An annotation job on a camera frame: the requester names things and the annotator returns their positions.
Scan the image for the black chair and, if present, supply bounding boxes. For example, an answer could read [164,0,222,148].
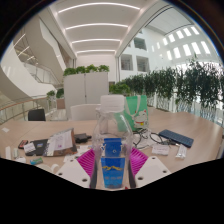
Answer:
[27,108,47,122]

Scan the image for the white computer mouse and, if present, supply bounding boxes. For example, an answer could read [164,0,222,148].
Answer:
[14,156,28,164]

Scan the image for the tangled black cables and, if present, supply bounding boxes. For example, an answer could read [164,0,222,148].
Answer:
[132,128,176,149]

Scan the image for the row of green hedge plants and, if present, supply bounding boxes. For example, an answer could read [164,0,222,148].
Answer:
[123,58,224,123]

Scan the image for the white cabinet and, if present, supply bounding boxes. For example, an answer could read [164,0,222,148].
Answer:
[63,71,110,116]

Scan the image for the green tote bag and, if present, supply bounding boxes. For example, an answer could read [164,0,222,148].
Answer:
[122,95,150,132]

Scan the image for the white packet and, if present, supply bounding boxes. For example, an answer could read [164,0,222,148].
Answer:
[174,143,188,159]
[151,143,171,157]

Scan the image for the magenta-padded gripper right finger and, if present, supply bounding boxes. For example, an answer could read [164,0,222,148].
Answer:
[127,147,172,189]

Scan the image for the wood-topped glass railing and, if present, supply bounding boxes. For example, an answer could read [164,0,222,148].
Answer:
[0,94,56,125]

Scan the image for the low green plant bed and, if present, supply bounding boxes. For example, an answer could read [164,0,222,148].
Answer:
[109,81,132,96]

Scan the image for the brown planter with plants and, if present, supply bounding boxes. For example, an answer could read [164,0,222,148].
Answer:
[45,87,66,110]

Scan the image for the clear blue-label water bottle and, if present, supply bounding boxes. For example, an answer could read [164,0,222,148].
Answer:
[91,94,134,190]

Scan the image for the white chair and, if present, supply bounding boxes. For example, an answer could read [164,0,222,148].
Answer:
[69,103,101,122]

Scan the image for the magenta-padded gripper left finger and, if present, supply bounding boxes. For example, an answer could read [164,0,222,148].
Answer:
[54,148,98,189]

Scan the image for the small teal tube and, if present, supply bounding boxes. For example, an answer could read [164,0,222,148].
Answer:
[29,157,44,166]

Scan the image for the black wallet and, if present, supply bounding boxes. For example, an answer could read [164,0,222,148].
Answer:
[24,138,49,157]

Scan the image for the small white card box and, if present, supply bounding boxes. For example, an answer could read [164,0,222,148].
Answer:
[23,142,37,154]

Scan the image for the white paper cup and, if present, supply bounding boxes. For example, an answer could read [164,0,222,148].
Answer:
[39,163,61,174]

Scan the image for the ceiling light strips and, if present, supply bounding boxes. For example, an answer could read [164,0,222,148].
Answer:
[57,1,142,56]

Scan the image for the small black red box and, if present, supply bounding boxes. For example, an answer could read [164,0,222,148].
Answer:
[17,139,30,150]

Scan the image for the small black device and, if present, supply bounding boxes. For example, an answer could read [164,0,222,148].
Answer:
[73,132,93,144]

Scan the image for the green plants atop cabinet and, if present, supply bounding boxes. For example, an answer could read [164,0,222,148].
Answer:
[63,64,111,77]

